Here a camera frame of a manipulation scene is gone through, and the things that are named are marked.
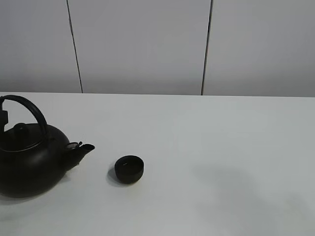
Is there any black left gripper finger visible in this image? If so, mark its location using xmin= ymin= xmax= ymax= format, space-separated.
xmin=0 ymin=110 xmax=8 ymax=132

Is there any small black teacup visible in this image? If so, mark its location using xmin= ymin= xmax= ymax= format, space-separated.
xmin=114 ymin=155 xmax=144 ymax=184

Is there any black round teapot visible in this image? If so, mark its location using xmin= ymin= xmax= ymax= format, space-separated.
xmin=0 ymin=95 xmax=95 ymax=198

